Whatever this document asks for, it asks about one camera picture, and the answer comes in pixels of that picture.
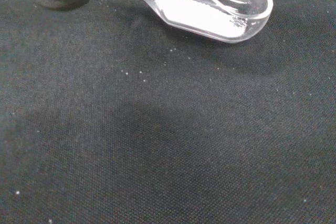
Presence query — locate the black bench cloth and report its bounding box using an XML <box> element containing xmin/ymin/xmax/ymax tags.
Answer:
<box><xmin>0</xmin><ymin>0</ymin><xmax>336</xmax><ymax>224</ymax></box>

